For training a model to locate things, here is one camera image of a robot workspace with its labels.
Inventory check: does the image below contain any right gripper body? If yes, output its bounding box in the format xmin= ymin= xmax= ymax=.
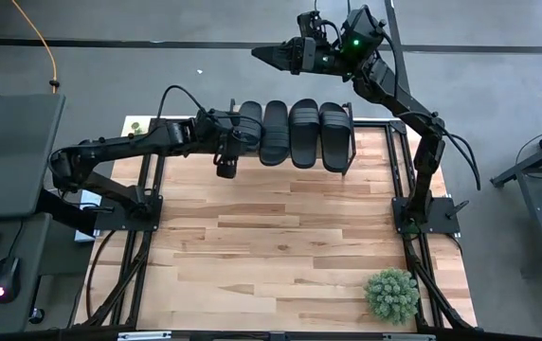
xmin=297 ymin=9 xmax=348 ymax=77

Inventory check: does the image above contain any large green artificial plant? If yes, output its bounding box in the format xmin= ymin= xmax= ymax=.
xmin=364 ymin=267 xmax=421 ymax=326

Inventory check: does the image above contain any black aluminium frame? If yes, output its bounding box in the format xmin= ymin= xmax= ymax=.
xmin=75 ymin=107 xmax=479 ymax=332

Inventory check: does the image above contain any black computer mouse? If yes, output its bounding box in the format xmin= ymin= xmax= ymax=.
xmin=0 ymin=256 xmax=22 ymax=304

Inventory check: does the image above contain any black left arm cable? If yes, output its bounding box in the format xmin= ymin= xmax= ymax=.
xmin=156 ymin=84 xmax=265 ymax=143

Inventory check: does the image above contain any black cable loop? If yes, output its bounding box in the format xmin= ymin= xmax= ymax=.
xmin=84 ymin=229 xmax=117 ymax=319

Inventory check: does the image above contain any grey side table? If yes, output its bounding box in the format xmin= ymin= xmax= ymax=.
xmin=0 ymin=93 xmax=66 ymax=220

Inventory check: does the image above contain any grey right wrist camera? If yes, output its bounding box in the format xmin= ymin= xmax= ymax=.
xmin=301 ymin=37 xmax=317 ymax=72

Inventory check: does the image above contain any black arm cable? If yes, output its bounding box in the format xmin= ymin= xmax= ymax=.
xmin=434 ymin=127 xmax=483 ymax=191
xmin=156 ymin=84 xmax=265 ymax=143

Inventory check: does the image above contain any black rubber slide sandal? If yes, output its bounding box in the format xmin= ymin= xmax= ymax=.
xmin=259 ymin=99 xmax=291 ymax=167
xmin=237 ymin=100 xmax=263 ymax=157
xmin=288 ymin=98 xmax=320 ymax=170
xmin=317 ymin=101 xmax=352 ymax=173

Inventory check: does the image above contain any grey computer desk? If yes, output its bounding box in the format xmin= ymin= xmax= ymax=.
xmin=0 ymin=215 xmax=92 ymax=335

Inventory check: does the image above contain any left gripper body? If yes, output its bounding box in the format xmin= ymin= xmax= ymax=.
xmin=194 ymin=110 xmax=243 ymax=180

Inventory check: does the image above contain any yellow cable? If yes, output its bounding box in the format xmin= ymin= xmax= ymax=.
xmin=10 ymin=0 xmax=60 ymax=94

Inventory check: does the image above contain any wooden shelf with black legs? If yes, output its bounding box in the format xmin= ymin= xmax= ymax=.
xmin=223 ymin=99 xmax=357 ymax=177

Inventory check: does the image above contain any silver metal bracket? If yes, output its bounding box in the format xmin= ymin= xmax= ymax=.
xmin=383 ymin=333 xmax=436 ymax=341
xmin=117 ymin=331 xmax=172 ymax=341

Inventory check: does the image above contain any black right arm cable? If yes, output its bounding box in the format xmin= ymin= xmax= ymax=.
xmin=434 ymin=127 xmax=483 ymax=191

